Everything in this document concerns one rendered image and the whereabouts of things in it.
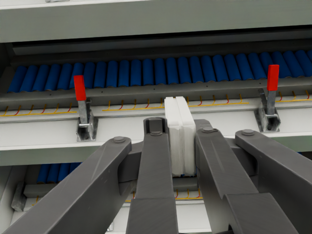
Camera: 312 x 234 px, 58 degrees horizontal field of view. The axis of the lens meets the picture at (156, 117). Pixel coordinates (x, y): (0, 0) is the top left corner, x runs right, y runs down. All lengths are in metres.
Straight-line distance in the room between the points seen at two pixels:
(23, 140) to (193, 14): 0.30
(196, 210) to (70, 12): 0.39
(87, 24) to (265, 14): 0.21
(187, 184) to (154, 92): 0.20
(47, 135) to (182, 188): 0.26
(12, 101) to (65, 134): 0.10
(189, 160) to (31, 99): 0.36
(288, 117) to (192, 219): 0.24
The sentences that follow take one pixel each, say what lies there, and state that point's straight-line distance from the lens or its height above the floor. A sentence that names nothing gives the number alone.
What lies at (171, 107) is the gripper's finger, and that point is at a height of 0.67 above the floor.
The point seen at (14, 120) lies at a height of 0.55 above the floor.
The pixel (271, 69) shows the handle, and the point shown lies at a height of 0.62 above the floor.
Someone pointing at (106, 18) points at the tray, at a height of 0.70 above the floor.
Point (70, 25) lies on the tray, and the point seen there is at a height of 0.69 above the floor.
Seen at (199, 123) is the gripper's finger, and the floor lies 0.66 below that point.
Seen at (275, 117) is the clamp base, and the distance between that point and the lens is 0.44.
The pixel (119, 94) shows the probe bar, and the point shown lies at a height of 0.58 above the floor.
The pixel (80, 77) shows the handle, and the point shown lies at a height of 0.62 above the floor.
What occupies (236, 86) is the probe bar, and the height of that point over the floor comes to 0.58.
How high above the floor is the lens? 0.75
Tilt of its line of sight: 28 degrees down
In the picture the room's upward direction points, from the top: 4 degrees counter-clockwise
